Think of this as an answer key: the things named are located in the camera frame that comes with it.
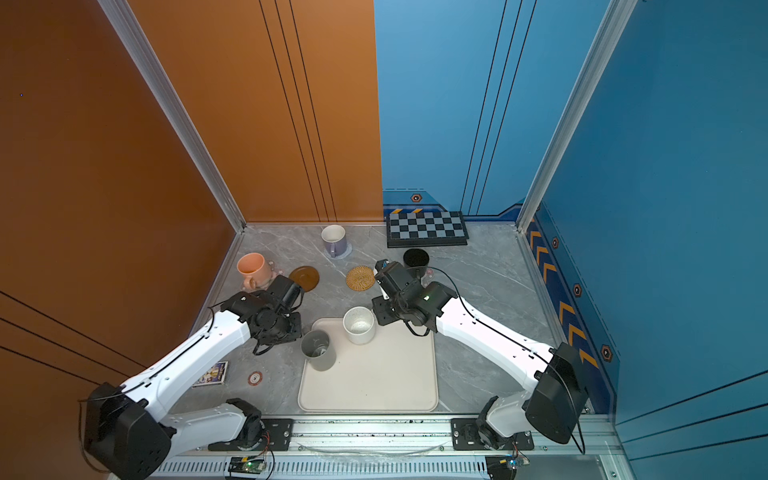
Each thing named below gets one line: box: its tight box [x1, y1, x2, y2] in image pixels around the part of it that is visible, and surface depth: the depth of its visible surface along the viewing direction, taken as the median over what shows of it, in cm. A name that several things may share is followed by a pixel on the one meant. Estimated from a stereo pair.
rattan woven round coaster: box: [346, 266, 375, 292], surface depth 105 cm
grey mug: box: [301, 329, 337, 372], surface depth 86 cm
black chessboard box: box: [386, 211, 469, 248], surface depth 118 cm
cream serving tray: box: [297, 317, 438, 413], surface depth 83 cm
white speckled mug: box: [342, 306, 376, 345], surface depth 88 cm
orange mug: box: [236, 252, 272, 291], surface depth 99 cm
